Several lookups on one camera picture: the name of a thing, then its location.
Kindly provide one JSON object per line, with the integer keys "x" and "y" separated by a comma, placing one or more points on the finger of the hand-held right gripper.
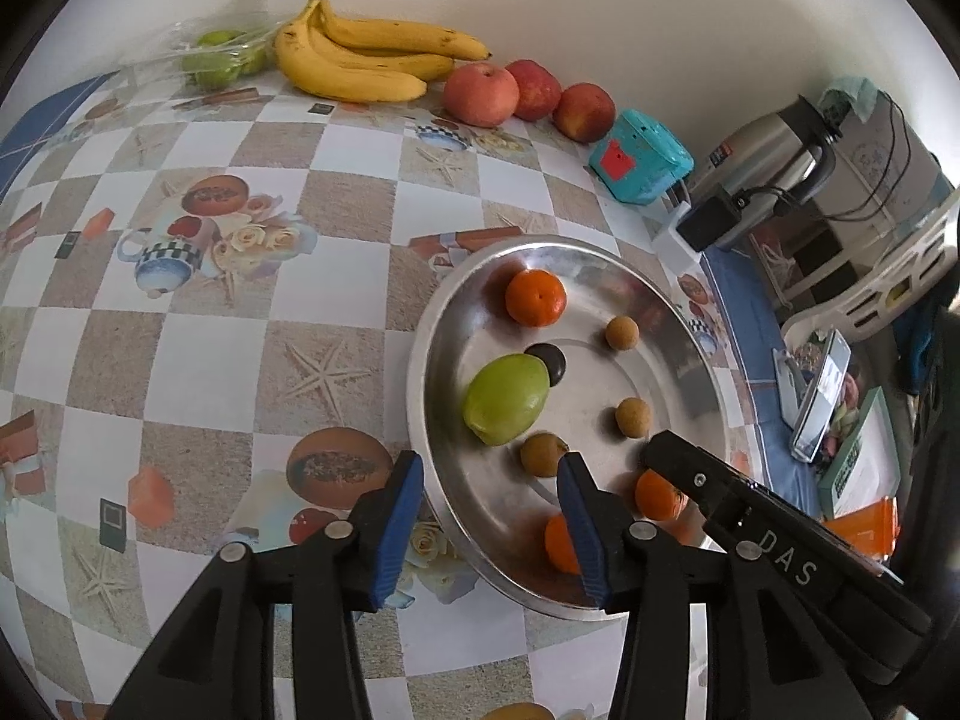
{"x": 682, "y": 465}

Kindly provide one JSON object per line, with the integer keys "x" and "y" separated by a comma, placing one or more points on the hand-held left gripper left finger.
{"x": 394, "y": 532}

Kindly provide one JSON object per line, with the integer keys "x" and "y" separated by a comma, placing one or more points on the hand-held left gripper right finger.
{"x": 581, "y": 532}

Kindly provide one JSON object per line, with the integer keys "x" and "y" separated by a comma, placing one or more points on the mandarin orange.
{"x": 561, "y": 544}
{"x": 534, "y": 298}
{"x": 660, "y": 495}

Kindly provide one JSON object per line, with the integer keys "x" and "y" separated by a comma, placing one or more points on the stainless steel basin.
{"x": 585, "y": 390}

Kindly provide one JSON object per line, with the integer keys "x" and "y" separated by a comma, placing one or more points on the green pear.
{"x": 504, "y": 399}

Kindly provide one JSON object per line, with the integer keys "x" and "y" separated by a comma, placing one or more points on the dark purple plum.
{"x": 551, "y": 364}

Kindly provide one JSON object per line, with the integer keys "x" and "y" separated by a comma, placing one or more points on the orange plastic container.
{"x": 870, "y": 525}

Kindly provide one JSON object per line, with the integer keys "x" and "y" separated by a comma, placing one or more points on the green box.
{"x": 862, "y": 450}

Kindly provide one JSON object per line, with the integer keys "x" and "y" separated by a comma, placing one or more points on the phone stand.
{"x": 791, "y": 382}

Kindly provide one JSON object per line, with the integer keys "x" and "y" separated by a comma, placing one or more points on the smartphone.
{"x": 821, "y": 405}

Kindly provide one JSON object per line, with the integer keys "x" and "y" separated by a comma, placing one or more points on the dark clothing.
{"x": 934, "y": 405}

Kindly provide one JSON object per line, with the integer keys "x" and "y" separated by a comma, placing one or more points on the white adapter base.
{"x": 675, "y": 246}

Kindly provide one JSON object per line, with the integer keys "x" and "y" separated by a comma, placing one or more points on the black power adapter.
{"x": 709, "y": 221}

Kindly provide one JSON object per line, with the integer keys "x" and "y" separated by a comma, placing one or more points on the white plastic chair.
{"x": 885, "y": 277}

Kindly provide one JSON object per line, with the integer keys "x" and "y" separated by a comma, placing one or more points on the checkered printed tablecloth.
{"x": 225, "y": 300}

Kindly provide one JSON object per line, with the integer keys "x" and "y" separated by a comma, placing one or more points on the teal plastic box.
{"x": 637, "y": 161}

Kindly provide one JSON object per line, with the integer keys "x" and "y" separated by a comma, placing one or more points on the steel thermos kettle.
{"x": 772, "y": 154}

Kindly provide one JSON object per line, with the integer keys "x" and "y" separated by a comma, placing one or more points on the red apple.
{"x": 536, "y": 88}
{"x": 585, "y": 112}

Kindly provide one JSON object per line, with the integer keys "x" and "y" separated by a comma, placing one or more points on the pink apple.
{"x": 480, "y": 94}

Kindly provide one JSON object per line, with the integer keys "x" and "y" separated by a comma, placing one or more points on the yellow banana bunch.
{"x": 352, "y": 79}

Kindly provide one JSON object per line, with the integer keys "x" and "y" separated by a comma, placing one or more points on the plastic bag of green pears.
{"x": 217, "y": 60}

